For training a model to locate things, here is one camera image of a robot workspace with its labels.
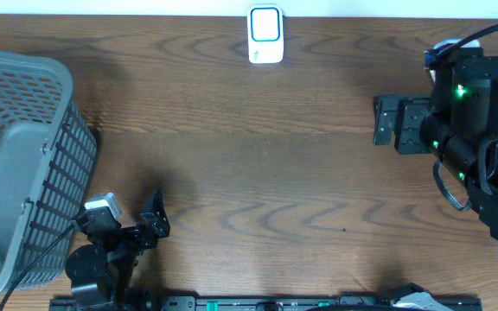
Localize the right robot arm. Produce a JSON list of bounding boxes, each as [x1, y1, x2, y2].
[[373, 48, 498, 241]]

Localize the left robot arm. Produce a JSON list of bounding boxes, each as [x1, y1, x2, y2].
[[65, 190, 170, 310]]

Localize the white barcode scanner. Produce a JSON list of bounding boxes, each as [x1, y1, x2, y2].
[[246, 4, 284, 64]]

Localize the black left camera cable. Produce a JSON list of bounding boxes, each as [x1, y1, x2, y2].
[[0, 219, 80, 311]]

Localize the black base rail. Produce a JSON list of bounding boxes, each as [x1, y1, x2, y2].
[[48, 294, 483, 311]]

